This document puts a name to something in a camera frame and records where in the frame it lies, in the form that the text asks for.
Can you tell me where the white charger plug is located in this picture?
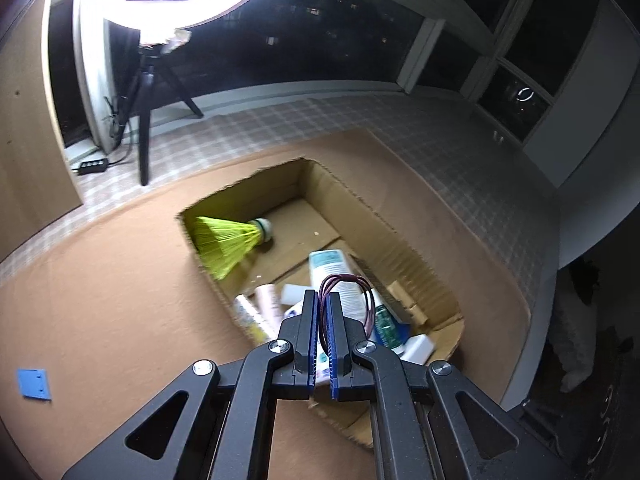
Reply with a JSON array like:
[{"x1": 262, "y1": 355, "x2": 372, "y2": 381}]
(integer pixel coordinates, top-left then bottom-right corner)
[{"x1": 400, "y1": 334, "x2": 435, "y2": 365}]

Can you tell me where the white patterned cream tube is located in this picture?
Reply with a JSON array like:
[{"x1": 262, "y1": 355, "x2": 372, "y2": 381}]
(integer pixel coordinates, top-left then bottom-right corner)
[{"x1": 233, "y1": 295, "x2": 273, "y2": 346}]

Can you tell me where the black paper tag card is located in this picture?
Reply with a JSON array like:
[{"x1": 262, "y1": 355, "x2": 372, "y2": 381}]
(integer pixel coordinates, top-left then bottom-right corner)
[{"x1": 349, "y1": 254, "x2": 411, "y2": 324}]

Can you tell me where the dark red hair tie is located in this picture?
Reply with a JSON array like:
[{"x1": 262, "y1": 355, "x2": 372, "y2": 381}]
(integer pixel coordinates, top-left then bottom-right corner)
[{"x1": 318, "y1": 273, "x2": 377, "y2": 340}]

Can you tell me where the yellow plastic shuttlecock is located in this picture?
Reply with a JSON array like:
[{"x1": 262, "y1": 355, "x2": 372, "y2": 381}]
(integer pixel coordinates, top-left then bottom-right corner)
[{"x1": 194, "y1": 217, "x2": 272, "y2": 281}]

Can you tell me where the white lotion bottle blue cap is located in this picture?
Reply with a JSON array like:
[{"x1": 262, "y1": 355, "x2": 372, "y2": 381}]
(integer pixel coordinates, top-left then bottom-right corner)
[{"x1": 309, "y1": 249, "x2": 366, "y2": 386}]

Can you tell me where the patterned tissue pack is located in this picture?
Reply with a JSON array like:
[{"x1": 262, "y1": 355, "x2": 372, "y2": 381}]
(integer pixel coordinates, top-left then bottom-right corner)
[{"x1": 283, "y1": 300, "x2": 304, "y2": 320}]

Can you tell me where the beige tube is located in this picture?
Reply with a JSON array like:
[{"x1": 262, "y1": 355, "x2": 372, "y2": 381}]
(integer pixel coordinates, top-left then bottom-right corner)
[{"x1": 254, "y1": 284, "x2": 283, "y2": 325}]

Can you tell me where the white eraser block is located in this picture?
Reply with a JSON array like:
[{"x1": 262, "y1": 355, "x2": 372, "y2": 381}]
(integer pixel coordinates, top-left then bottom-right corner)
[{"x1": 280, "y1": 284, "x2": 308, "y2": 306}]

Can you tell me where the brown cardboard box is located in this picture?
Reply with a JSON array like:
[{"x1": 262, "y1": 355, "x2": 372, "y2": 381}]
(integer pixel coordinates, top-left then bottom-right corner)
[{"x1": 177, "y1": 157, "x2": 467, "y2": 449}]

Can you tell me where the blue plastic phone stand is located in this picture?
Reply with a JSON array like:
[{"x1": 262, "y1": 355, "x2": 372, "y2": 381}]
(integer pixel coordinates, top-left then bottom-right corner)
[{"x1": 16, "y1": 368, "x2": 52, "y2": 402}]

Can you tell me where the black floor power strip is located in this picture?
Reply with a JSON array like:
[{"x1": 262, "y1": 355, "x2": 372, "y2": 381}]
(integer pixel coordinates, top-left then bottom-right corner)
[{"x1": 76, "y1": 158, "x2": 111, "y2": 176}]

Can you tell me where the light wood headboard panel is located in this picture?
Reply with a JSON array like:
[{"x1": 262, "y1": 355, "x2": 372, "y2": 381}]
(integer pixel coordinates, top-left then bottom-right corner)
[{"x1": 0, "y1": 0, "x2": 82, "y2": 258}]

